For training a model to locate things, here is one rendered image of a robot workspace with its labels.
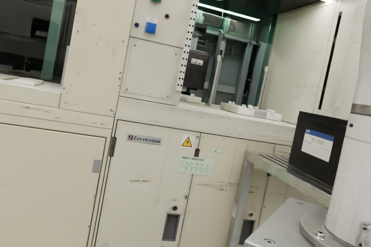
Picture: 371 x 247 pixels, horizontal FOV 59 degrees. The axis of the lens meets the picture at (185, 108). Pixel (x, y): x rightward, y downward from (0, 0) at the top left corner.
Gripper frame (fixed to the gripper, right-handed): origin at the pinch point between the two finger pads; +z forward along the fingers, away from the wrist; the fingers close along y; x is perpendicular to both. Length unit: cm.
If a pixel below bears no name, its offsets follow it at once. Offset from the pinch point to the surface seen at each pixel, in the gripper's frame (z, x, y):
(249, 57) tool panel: 96, 0, 75
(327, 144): -20, -34, 48
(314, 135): -13, -33, 48
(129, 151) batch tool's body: 12, -50, 1
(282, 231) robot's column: -53, -44, 15
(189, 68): 64, -16, 29
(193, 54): 64, -9, 30
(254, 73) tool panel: 97, -9, 81
